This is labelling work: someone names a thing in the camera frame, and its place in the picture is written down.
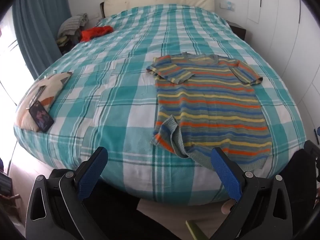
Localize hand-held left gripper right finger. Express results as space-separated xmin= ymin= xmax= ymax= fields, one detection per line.
xmin=211 ymin=147 xmax=293 ymax=240

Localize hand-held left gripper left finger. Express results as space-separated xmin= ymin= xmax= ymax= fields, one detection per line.
xmin=25 ymin=146 xmax=109 ymax=240

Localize striped knit shirt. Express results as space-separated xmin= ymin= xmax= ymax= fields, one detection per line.
xmin=146 ymin=52 xmax=273 ymax=171

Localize pile of clothes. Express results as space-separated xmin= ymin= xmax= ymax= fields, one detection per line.
xmin=57 ymin=13 xmax=89 ymax=53

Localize person's bare foot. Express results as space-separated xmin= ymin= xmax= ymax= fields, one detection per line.
xmin=221 ymin=200 xmax=235 ymax=215

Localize person's dark pants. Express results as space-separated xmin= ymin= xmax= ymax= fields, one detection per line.
xmin=49 ymin=149 xmax=315 ymax=240

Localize green slipper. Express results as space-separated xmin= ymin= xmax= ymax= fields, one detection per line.
xmin=185 ymin=220 xmax=208 ymax=240

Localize teal plaid bed blanket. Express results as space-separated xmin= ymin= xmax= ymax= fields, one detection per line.
xmin=14 ymin=4 xmax=309 ymax=203

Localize black smartphone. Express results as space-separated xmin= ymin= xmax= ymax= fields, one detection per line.
xmin=29 ymin=101 xmax=55 ymax=133

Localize patterned beige cushion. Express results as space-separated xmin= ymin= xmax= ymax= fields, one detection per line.
xmin=14 ymin=72 xmax=73 ymax=132

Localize white wardrobe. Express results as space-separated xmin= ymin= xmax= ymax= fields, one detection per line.
xmin=246 ymin=0 xmax=320 ymax=130

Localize red cloth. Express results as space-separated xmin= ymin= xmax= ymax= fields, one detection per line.
xmin=80 ymin=26 xmax=114 ymax=42

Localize dark nightstand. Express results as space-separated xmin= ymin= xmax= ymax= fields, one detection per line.
xmin=229 ymin=21 xmax=247 ymax=40

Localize teal curtain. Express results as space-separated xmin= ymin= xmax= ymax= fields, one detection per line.
xmin=11 ymin=0 xmax=73 ymax=78

